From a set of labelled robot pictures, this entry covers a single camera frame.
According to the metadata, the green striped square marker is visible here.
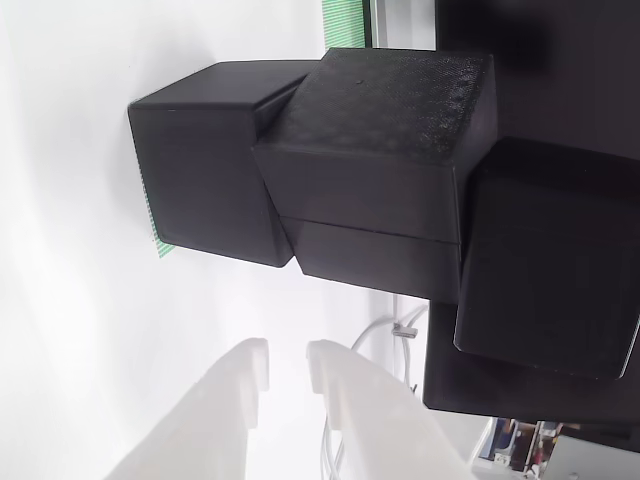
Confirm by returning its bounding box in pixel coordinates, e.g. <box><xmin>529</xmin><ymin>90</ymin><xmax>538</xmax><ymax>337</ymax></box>
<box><xmin>139</xmin><ymin>164</ymin><xmax>177</xmax><ymax>261</ymax></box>

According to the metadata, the green striped table-edge strip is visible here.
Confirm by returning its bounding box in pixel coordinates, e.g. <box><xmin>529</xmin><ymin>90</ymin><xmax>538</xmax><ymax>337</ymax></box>
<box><xmin>322</xmin><ymin>0</ymin><xmax>370</xmax><ymax>50</ymax></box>

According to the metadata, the black monitor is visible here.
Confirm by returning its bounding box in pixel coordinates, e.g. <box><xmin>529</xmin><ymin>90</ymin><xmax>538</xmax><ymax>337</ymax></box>
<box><xmin>422</xmin><ymin>0</ymin><xmax>640</xmax><ymax>441</ymax></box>

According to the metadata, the black cube block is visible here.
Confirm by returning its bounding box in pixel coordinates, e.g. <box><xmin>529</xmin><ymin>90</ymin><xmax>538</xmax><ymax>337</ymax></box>
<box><xmin>452</xmin><ymin>137</ymin><xmax>640</xmax><ymax>381</ymax></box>
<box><xmin>128</xmin><ymin>59</ymin><xmax>321</xmax><ymax>269</ymax></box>
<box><xmin>252</xmin><ymin>47</ymin><xmax>499</xmax><ymax>306</ymax></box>

